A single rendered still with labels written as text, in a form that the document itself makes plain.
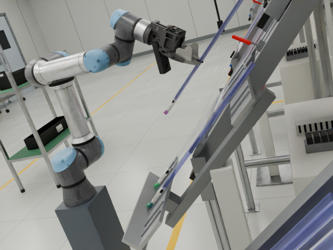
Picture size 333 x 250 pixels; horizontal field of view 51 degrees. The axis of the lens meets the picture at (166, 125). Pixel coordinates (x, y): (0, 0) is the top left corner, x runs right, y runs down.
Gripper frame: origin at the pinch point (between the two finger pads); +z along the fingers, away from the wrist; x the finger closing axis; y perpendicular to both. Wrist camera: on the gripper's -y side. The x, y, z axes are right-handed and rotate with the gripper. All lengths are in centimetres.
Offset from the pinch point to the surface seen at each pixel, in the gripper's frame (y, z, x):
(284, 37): 18.9, 22.5, -0.8
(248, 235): -27, 40, -30
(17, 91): -124, -164, 65
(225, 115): -9.0, 16.5, -6.6
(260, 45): 13.9, 17.0, 0.3
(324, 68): -8, 37, 71
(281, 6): 25.5, 17.5, 3.2
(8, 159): -194, -164, 54
